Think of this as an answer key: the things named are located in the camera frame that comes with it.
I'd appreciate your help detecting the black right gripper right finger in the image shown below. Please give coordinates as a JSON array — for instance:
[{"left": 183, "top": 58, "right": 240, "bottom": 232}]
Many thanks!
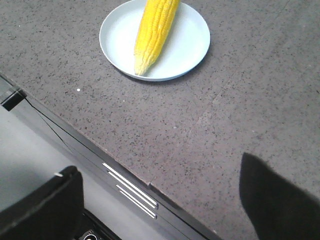
[{"left": 239, "top": 152, "right": 320, "bottom": 240}]

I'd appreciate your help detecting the yellow corn cob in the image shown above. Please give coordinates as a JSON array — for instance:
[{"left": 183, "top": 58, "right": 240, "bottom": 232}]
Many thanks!
[{"left": 134, "top": 0, "right": 180, "bottom": 76}]

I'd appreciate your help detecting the light blue round plate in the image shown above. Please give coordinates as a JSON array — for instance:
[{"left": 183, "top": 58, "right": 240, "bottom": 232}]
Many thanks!
[{"left": 99, "top": 0, "right": 211, "bottom": 82}]

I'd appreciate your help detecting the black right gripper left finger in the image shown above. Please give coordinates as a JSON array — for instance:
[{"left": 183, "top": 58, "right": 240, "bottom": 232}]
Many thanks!
[{"left": 0, "top": 166, "right": 84, "bottom": 240}]

